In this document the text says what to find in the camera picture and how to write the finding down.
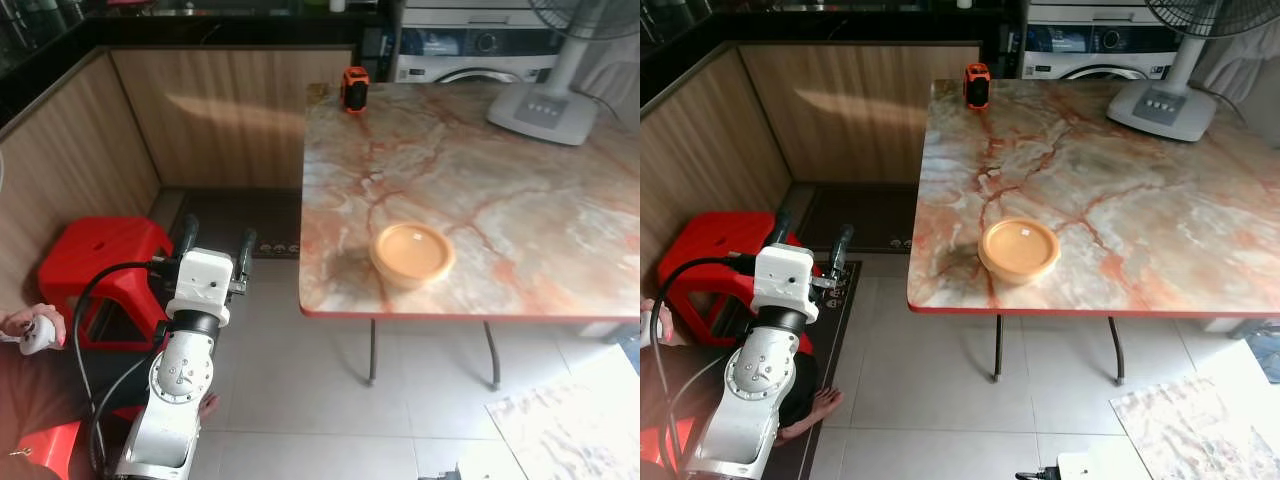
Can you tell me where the white handheld controller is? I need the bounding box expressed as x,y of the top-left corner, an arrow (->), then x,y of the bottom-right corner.
20,315 -> 63,357

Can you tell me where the seated person's hand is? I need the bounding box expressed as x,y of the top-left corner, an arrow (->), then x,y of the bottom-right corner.
640,298 -> 673,347
0,305 -> 67,346

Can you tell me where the dark patterned doormat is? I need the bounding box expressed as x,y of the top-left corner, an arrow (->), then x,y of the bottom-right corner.
795,183 -> 916,256
165,188 -> 303,261

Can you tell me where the red plastic stool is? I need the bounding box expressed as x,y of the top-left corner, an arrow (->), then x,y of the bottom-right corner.
640,420 -> 671,480
655,210 -> 816,356
38,215 -> 177,353
15,420 -> 86,480

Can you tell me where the wood panel counter black top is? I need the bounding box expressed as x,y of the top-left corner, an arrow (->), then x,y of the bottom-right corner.
640,0 -> 1021,271
0,0 -> 391,301

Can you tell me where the orange lidded bowl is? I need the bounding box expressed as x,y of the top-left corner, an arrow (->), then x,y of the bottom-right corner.
369,222 -> 458,292
977,217 -> 1063,287

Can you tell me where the orange and black device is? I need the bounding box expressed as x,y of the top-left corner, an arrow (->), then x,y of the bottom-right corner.
340,66 -> 371,117
963,62 -> 993,109

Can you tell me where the pale hanging cloth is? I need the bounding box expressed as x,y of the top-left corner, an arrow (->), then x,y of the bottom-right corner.
588,30 -> 641,113
1195,20 -> 1280,106

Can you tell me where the white standing fan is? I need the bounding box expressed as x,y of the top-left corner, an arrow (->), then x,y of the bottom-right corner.
487,0 -> 641,148
1107,0 -> 1280,143

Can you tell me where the pink patterned floor mat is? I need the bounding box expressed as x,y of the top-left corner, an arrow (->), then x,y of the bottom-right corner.
485,343 -> 641,480
1108,338 -> 1280,480

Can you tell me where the white washing machine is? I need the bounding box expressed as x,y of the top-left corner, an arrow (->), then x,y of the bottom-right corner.
393,0 -> 591,86
1020,0 -> 1201,81

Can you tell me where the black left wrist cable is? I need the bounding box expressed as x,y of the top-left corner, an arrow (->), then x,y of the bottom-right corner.
70,258 -> 181,476
648,252 -> 761,476

